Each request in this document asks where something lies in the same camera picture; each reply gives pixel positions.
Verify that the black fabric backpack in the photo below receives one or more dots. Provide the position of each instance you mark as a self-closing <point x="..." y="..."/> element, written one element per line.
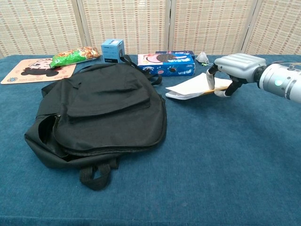
<point x="105" y="113"/>

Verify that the white tea bag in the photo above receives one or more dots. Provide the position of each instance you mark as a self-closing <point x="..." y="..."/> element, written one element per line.
<point x="202" y="57"/>

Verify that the white yellow-edged notebook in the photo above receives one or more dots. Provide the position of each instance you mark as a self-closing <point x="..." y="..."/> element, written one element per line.
<point x="188" y="87"/>

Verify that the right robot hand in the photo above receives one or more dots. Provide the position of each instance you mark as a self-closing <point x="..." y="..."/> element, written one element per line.
<point x="242" y="64"/>

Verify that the light blue small box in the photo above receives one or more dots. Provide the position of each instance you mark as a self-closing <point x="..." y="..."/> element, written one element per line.
<point x="112" y="50"/>

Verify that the woven folding screen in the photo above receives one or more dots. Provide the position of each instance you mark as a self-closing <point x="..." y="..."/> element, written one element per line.
<point x="150" y="26"/>

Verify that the blue cookie box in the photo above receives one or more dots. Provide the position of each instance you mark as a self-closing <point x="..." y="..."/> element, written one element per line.
<point x="167" y="66"/>

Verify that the green snack bag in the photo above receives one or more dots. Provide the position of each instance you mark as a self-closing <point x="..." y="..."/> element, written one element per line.
<point x="73" y="56"/>

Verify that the cartoon printed mouse pad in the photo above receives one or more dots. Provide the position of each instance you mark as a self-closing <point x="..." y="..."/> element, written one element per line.
<point x="28" y="73"/>

